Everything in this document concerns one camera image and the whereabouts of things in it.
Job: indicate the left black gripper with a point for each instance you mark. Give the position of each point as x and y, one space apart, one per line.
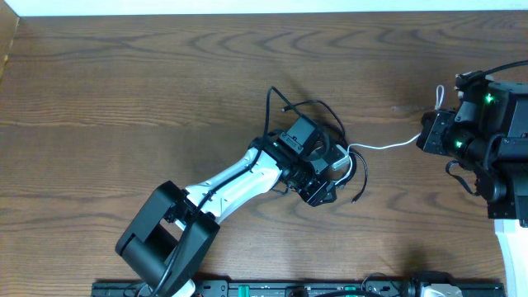
319 194

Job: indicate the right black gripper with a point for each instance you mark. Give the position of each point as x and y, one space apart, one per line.
436 124

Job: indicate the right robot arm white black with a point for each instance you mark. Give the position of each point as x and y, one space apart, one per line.
487 135

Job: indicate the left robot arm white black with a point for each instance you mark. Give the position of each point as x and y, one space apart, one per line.
167 240

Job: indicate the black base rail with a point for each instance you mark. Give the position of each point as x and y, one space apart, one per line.
426 283

